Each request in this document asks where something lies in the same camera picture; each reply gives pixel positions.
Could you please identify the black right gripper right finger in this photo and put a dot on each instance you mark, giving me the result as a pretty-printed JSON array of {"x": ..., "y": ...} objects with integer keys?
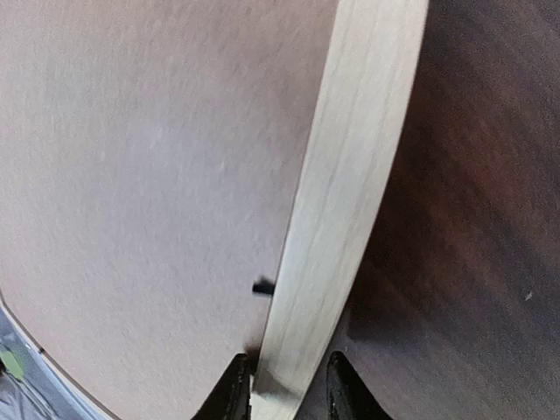
[{"x": 348, "y": 397}]

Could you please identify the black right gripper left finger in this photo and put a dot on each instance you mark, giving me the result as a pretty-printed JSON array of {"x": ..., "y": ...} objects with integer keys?
[{"x": 230, "y": 397}]

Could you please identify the brown backing board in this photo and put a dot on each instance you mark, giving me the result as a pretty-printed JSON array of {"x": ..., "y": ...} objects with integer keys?
[{"x": 150, "y": 154}]

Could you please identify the light wooden picture frame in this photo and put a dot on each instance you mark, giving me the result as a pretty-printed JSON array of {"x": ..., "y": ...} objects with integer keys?
[{"x": 358, "y": 120}]

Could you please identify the aluminium front rail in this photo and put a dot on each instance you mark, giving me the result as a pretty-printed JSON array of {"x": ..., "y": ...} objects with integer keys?
[{"x": 29, "y": 388}]

